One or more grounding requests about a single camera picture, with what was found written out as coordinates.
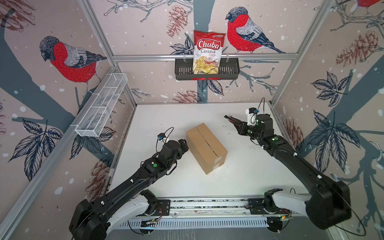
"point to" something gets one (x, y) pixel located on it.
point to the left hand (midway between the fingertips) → (182, 144)
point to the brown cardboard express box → (207, 151)
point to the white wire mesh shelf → (91, 123)
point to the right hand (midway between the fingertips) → (232, 126)
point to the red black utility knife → (233, 120)
